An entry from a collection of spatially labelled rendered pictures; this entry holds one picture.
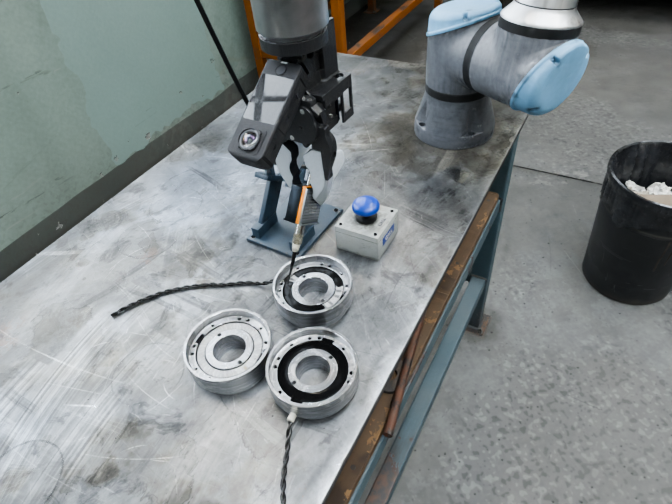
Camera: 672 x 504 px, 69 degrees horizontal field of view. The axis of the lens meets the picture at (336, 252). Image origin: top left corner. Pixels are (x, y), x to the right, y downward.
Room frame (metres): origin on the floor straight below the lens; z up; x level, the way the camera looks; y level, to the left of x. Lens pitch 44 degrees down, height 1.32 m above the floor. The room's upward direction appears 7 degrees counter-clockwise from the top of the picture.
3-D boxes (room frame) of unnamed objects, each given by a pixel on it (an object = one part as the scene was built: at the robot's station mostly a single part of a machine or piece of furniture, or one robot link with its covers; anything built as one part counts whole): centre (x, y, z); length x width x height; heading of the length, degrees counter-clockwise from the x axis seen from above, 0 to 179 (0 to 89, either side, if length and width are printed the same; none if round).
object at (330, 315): (0.44, 0.04, 0.82); 0.10 x 0.10 x 0.04
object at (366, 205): (0.55, -0.05, 0.85); 0.04 x 0.04 x 0.05
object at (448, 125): (0.84, -0.26, 0.85); 0.15 x 0.15 x 0.10
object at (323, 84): (0.53, 0.01, 1.07); 0.09 x 0.08 x 0.12; 144
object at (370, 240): (0.56, -0.05, 0.82); 0.08 x 0.07 x 0.05; 146
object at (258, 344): (0.36, 0.14, 0.82); 0.08 x 0.08 x 0.02
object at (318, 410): (0.31, 0.04, 0.82); 0.10 x 0.10 x 0.04
